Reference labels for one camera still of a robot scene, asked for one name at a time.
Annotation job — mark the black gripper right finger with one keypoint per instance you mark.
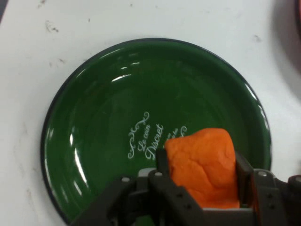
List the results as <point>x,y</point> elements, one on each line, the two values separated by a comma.
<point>270,197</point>

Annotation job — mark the dark green enamel plate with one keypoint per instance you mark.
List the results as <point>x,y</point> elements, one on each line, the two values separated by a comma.
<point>105,113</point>

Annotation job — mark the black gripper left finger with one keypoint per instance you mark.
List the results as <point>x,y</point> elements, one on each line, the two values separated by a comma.
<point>162,197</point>

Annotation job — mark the orange foam block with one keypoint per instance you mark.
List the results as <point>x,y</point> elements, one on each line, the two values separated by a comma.
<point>202,164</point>

